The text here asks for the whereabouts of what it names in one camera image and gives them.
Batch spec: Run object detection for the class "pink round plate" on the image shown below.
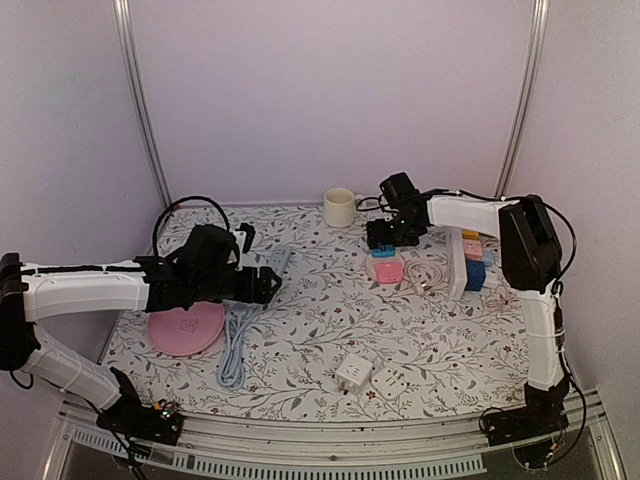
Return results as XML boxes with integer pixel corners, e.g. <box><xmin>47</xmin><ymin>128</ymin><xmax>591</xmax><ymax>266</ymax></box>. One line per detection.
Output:
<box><xmin>147</xmin><ymin>302</ymin><xmax>225</xmax><ymax>357</ymax></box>

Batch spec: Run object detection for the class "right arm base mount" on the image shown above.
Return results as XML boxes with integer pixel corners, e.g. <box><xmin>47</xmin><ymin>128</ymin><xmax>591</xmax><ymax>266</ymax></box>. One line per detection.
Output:
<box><xmin>478</xmin><ymin>380</ymin><xmax>570</xmax><ymax>470</ymax></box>

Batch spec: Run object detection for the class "yellow cube socket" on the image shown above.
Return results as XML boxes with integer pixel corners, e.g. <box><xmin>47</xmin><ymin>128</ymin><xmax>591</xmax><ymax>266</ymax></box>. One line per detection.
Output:
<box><xmin>461</xmin><ymin>230</ymin><xmax>480</xmax><ymax>241</ymax></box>

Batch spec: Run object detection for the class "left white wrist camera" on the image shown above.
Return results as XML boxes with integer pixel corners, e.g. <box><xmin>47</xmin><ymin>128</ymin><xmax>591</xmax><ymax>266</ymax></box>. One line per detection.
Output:
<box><xmin>233</xmin><ymin>223</ymin><xmax>256</xmax><ymax>254</ymax></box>

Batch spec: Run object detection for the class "cream ceramic mug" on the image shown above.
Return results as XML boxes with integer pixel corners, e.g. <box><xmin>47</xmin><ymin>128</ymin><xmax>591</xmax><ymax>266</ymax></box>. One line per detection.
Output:
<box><xmin>323</xmin><ymin>187</ymin><xmax>364</xmax><ymax>228</ymax></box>

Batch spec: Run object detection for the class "blue square plug adapter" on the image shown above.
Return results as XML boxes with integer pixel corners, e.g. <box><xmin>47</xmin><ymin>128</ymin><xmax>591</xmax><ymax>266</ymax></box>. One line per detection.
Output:
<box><xmin>370</xmin><ymin>245</ymin><xmax>396</xmax><ymax>258</ymax></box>

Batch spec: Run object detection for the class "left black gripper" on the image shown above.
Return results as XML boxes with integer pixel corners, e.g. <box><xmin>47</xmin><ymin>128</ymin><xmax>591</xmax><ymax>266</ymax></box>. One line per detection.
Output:
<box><xmin>192</xmin><ymin>266</ymin><xmax>283</xmax><ymax>304</ymax></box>

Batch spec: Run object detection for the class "floral tablecloth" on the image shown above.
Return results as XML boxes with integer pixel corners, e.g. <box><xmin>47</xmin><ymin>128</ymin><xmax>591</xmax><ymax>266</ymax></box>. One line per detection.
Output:
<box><xmin>103</xmin><ymin>206</ymin><xmax>529</xmax><ymax>422</ymax></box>

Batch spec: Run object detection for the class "light blue power strip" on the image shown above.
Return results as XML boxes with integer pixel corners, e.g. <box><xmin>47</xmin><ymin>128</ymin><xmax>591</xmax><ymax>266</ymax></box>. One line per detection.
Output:
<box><xmin>267</xmin><ymin>245</ymin><xmax>292</xmax><ymax>277</ymax></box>

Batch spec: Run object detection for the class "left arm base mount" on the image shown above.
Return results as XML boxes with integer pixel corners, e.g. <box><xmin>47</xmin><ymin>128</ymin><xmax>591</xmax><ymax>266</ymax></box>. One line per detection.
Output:
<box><xmin>96</xmin><ymin>368</ymin><xmax>184</xmax><ymax>446</ymax></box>

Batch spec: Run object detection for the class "pink square plug adapter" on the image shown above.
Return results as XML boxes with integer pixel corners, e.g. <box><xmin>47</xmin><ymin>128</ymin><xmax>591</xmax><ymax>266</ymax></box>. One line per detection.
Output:
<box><xmin>374</xmin><ymin>261</ymin><xmax>404</xmax><ymax>284</ymax></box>

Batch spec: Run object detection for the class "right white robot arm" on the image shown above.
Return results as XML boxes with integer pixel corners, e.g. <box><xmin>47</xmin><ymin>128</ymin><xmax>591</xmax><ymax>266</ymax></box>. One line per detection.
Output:
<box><xmin>366</xmin><ymin>172</ymin><xmax>566</xmax><ymax>392</ymax></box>

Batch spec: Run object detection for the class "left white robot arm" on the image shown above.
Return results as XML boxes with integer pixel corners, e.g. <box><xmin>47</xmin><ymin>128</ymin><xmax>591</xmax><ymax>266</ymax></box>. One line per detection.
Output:
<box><xmin>1</xmin><ymin>225</ymin><xmax>282</xmax><ymax>434</ymax></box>

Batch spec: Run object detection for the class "long white power strip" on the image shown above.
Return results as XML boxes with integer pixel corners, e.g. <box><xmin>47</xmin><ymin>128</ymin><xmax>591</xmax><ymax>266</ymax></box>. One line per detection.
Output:
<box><xmin>445</xmin><ymin>227</ymin><xmax>467</xmax><ymax>300</ymax></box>

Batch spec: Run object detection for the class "pink cube socket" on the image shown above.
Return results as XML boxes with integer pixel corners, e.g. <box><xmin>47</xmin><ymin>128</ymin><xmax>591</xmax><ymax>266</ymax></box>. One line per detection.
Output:
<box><xmin>463</xmin><ymin>238</ymin><xmax>484</xmax><ymax>262</ymax></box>

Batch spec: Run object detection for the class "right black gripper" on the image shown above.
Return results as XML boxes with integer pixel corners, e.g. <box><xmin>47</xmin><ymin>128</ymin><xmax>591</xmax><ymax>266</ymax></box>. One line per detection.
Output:
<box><xmin>367</xmin><ymin>214</ymin><xmax>420</xmax><ymax>249</ymax></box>

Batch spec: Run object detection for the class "small light blue adapter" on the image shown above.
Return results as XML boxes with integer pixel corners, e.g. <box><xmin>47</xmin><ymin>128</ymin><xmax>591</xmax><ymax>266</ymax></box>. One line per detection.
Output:
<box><xmin>482</xmin><ymin>250</ymin><xmax>495</xmax><ymax>269</ymax></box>

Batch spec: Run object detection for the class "white cube socket adapter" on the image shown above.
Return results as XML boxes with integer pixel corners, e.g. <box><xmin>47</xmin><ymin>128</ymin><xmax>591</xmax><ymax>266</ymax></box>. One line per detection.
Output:
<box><xmin>335</xmin><ymin>354</ymin><xmax>373</xmax><ymax>395</ymax></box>

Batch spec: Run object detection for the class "white plug adapter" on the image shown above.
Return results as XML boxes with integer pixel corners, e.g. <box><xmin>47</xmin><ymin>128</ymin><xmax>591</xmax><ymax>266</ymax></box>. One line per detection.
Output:
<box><xmin>370</xmin><ymin>366</ymin><xmax>419</xmax><ymax>400</ymax></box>

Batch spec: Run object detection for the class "light blue coiled cable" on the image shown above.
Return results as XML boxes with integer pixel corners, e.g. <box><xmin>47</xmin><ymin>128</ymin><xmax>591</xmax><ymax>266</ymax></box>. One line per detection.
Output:
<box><xmin>215</xmin><ymin>299</ymin><xmax>266</xmax><ymax>389</ymax></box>

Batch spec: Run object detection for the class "blue cube socket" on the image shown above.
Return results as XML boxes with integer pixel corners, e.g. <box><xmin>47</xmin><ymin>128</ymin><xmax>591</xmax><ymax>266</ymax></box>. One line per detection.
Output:
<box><xmin>465</xmin><ymin>259</ymin><xmax>486</xmax><ymax>292</ymax></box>

